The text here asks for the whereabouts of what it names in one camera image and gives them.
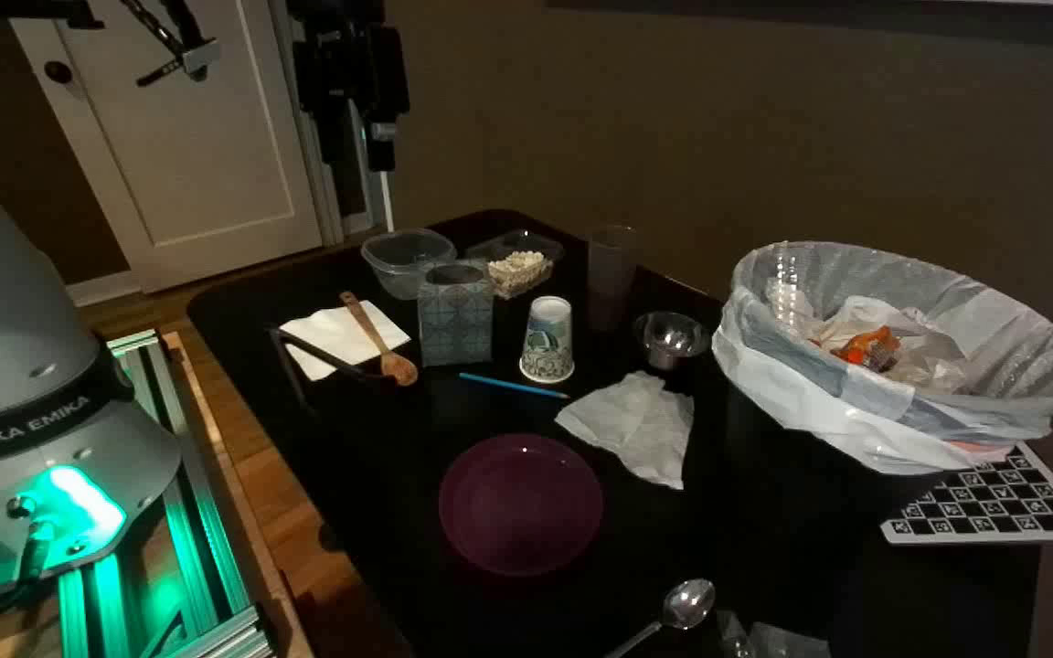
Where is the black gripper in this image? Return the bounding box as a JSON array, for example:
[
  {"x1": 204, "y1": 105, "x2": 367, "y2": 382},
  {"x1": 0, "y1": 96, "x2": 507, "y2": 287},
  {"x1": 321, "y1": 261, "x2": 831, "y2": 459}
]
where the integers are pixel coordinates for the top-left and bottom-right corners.
[{"x1": 287, "y1": 0, "x2": 415, "y2": 210}]

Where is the patterned white paper cup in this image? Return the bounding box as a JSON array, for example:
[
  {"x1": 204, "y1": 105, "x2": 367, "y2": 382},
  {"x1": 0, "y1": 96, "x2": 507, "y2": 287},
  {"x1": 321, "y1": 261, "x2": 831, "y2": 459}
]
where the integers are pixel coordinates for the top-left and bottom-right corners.
[{"x1": 515, "y1": 292, "x2": 577, "y2": 386}]

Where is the small metal cup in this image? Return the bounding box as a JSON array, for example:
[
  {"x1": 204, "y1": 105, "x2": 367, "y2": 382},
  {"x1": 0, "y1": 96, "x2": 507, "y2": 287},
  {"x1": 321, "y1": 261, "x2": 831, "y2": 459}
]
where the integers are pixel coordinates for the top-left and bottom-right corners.
[{"x1": 635, "y1": 307, "x2": 710, "y2": 374}]

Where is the empty clear plastic container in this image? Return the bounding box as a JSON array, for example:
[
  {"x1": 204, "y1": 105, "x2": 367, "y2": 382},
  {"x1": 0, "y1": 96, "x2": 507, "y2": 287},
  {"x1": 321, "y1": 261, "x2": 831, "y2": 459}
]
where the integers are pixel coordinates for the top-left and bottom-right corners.
[{"x1": 357, "y1": 227, "x2": 461, "y2": 302}]

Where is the white panelled door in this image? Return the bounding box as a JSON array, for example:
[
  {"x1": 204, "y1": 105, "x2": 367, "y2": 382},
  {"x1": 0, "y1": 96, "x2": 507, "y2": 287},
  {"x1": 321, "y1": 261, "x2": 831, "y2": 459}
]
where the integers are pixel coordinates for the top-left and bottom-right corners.
[{"x1": 9, "y1": 0, "x2": 329, "y2": 296}]

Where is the white paper napkin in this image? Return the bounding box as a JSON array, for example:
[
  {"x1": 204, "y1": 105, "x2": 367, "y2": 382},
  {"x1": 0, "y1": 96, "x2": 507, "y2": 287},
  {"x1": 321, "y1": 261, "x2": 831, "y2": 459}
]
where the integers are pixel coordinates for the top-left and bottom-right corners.
[{"x1": 275, "y1": 298, "x2": 415, "y2": 382}]

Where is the clear container with oats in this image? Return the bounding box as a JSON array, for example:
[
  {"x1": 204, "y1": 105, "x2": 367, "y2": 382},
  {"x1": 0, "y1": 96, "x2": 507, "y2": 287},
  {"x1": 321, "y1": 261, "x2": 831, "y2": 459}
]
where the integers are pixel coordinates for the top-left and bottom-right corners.
[{"x1": 465, "y1": 231, "x2": 568, "y2": 302}]

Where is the grey patterned tissue box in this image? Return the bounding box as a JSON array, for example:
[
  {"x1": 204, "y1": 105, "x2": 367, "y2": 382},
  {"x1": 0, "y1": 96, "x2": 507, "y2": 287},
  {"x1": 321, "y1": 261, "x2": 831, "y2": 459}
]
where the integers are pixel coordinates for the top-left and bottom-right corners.
[{"x1": 415, "y1": 258, "x2": 496, "y2": 369}]

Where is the black thin utensil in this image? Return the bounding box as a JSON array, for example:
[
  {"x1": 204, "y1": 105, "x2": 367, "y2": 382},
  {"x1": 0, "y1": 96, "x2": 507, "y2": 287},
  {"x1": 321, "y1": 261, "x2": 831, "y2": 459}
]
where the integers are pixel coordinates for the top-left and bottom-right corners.
[{"x1": 283, "y1": 328, "x2": 357, "y2": 374}]

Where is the wooden spoon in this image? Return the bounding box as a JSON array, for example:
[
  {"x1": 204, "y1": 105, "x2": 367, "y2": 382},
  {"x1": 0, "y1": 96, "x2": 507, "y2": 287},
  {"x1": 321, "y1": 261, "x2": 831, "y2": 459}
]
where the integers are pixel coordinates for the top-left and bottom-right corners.
[{"x1": 339, "y1": 287, "x2": 424, "y2": 392}]

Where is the blue pencil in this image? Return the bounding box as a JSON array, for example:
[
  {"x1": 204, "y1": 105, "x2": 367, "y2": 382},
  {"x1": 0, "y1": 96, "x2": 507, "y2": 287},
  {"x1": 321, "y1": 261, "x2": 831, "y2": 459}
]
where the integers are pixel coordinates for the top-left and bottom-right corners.
[{"x1": 457, "y1": 369, "x2": 573, "y2": 400}]

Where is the dark glass tumbler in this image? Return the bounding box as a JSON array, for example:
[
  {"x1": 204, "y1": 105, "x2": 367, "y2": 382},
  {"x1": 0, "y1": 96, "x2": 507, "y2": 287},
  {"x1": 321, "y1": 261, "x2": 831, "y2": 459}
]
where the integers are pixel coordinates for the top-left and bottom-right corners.
[{"x1": 585, "y1": 222, "x2": 643, "y2": 331}]

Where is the crumpled white tissue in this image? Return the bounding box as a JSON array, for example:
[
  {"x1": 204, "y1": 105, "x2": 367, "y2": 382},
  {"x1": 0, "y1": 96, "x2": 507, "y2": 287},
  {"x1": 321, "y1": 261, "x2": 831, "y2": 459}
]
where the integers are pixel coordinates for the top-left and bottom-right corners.
[{"x1": 551, "y1": 369, "x2": 697, "y2": 492}]

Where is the purple round plate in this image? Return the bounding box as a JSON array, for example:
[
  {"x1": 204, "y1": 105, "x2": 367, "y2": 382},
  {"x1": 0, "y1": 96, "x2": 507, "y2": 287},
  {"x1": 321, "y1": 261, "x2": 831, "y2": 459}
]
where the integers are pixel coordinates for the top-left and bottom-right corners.
[{"x1": 435, "y1": 431, "x2": 607, "y2": 581}]

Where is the trash bin with white bag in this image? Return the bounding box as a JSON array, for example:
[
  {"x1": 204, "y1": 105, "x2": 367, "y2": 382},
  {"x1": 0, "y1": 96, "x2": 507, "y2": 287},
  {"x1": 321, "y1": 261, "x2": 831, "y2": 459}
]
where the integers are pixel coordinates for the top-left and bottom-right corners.
[{"x1": 710, "y1": 237, "x2": 1053, "y2": 478}]

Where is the orange trash piece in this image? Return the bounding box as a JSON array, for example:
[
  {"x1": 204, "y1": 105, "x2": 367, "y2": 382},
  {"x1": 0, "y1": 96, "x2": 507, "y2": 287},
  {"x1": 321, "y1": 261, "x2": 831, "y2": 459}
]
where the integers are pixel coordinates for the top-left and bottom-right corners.
[{"x1": 835, "y1": 325, "x2": 905, "y2": 374}]

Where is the metal spoon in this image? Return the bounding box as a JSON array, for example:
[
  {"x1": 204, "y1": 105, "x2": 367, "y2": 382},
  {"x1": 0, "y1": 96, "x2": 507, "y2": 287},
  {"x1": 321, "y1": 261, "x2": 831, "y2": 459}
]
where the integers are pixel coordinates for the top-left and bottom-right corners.
[{"x1": 604, "y1": 575, "x2": 722, "y2": 658}]

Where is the clear plastic wrapper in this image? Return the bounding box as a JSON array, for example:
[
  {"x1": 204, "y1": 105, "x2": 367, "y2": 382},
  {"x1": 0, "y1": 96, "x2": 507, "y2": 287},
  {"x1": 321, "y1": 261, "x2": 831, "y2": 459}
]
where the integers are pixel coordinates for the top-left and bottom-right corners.
[{"x1": 713, "y1": 615, "x2": 835, "y2": 658}]

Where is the black white checkerboard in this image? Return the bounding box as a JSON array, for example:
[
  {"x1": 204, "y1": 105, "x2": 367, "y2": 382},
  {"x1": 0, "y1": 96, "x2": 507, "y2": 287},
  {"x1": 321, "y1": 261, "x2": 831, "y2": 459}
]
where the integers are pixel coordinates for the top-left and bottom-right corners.
[{"x1": 877, "y1": 442, "x2": 1053, "y2": 547}]

